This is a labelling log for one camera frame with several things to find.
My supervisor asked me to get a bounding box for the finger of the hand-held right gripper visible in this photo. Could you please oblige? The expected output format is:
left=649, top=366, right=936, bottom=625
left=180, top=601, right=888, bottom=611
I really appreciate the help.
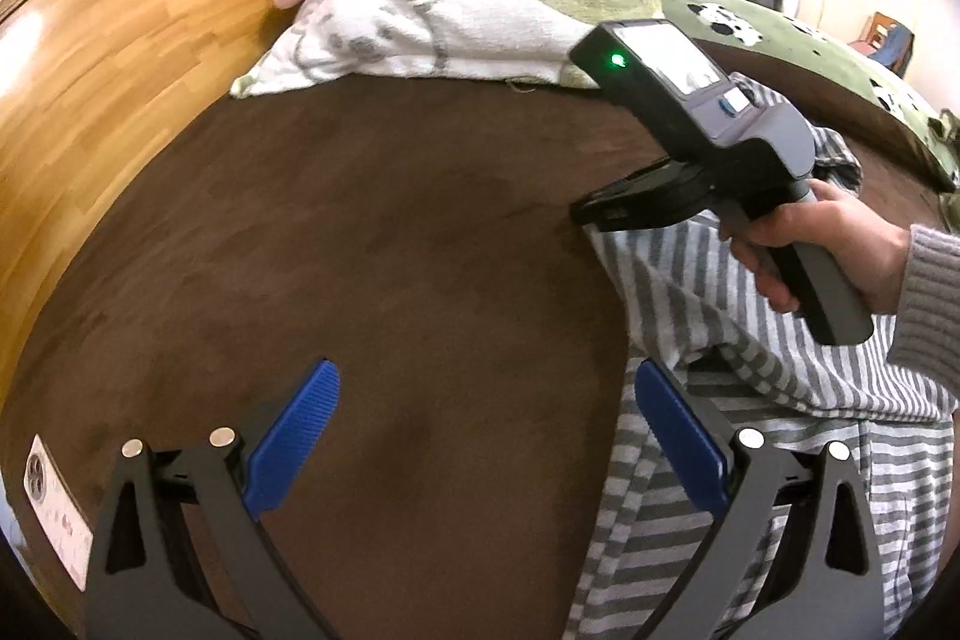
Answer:
left=568, top=166, right=665, bottom=234

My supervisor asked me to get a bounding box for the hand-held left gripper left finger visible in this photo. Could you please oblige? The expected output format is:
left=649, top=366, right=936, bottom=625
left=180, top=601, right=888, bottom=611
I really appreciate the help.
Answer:
left=84, top=359, right=342, bottom=640

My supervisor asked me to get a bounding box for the person's right hand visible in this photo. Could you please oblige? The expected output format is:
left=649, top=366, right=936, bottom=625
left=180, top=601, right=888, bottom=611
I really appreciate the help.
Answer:
left=718, top=179, right=912, bottom=315

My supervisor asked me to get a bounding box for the grey striped garment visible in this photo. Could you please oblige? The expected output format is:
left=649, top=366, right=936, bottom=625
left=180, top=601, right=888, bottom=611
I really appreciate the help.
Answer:
left=562, top=74, right=960, bottom=640

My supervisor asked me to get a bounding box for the wooden chair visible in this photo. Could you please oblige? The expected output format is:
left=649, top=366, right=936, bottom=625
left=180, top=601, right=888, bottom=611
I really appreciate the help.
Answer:
left=855, top=10, right=917, bottom=76

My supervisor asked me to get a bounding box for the green cow print blanket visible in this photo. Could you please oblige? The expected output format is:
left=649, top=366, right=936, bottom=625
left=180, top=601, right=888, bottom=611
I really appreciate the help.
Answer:
left=656, top=0, right=960, bottom=193

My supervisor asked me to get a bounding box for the person's right forearm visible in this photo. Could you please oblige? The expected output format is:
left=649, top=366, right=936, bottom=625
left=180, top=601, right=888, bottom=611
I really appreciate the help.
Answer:
left=885, top=225, right=960, bottom=420

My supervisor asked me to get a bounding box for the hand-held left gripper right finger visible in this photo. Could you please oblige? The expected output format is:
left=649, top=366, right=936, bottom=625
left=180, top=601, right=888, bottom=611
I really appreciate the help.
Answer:
left=634, top=359, right=890, bottom=640

